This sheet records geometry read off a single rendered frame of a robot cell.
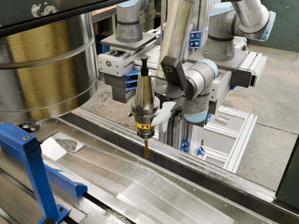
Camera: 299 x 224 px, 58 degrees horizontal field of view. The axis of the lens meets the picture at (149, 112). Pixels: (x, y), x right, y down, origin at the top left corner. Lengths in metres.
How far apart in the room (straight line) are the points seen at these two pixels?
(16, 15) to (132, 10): 1.25
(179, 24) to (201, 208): 0.72
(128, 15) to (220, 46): 0.49
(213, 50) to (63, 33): 1.02
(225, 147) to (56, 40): 2.05
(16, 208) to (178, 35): 0.76
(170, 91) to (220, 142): 1.66
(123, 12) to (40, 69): 1.17
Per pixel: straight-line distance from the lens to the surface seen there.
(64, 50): 0.30
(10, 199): 1.06
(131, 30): 1.46
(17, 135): 0.75
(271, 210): 1.23
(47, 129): 0.76
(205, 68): 0.81
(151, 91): 0.56
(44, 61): 0.30
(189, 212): 1.17
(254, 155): 2.59
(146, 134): 0.62
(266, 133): 2.89
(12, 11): 0.21
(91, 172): 1.29
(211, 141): 2.30
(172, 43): 0.88
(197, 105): 0.85
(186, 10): 0.88
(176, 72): 0.64
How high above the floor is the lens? 1.65
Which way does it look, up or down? 34 degrees down
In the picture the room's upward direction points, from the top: straight up
